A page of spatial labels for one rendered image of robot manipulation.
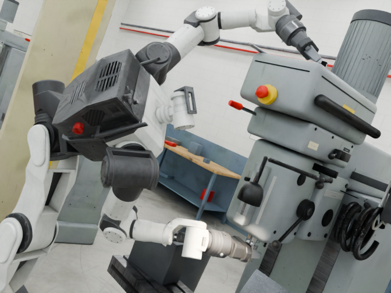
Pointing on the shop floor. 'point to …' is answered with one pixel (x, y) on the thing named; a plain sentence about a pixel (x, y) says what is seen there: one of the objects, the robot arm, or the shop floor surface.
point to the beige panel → (6, 153)
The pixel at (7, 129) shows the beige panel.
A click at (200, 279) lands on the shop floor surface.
